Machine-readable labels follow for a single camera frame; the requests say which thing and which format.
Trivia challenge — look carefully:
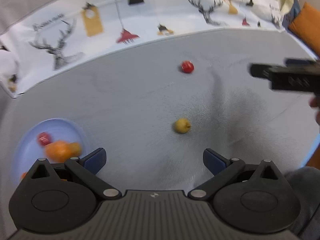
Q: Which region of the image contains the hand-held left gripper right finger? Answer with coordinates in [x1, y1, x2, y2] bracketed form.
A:
[187, 148, 285, 201]

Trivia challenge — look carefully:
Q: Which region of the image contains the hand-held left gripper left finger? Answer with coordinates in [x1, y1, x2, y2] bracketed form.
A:
[25, 147, 122, 201]

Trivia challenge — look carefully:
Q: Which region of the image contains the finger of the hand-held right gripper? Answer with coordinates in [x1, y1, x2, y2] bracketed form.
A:
[249, 63, 272, 80]

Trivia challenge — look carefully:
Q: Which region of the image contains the plastic-wrapped orange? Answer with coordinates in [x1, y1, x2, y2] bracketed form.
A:
[68, 142, 82, 157]
[44, 141, 73, 162]

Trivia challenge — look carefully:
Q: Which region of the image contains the light blue bowl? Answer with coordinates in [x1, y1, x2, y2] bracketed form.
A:
[14, 119, 87, 188]

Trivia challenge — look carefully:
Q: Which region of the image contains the round yellow pear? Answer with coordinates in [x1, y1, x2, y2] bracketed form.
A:
[174, 118, 191, 134]

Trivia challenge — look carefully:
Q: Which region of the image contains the small red apple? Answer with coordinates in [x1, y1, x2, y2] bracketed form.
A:
[37, 132, 52, 147]
[181, 60, 195, 74]

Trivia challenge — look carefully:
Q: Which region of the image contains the person's right hand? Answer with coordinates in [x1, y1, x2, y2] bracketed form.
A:
[309, 97, 320, 127]

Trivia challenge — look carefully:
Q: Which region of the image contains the orange cushion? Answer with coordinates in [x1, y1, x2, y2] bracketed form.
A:
[287, 2, 320, 58]

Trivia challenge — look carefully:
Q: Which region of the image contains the blue fabric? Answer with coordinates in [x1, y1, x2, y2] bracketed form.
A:
[282, 0, 301, 28]

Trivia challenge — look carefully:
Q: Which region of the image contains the deer and lamp printed cloth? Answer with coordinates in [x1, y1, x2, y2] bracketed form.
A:
[0, 0, 288, 99]

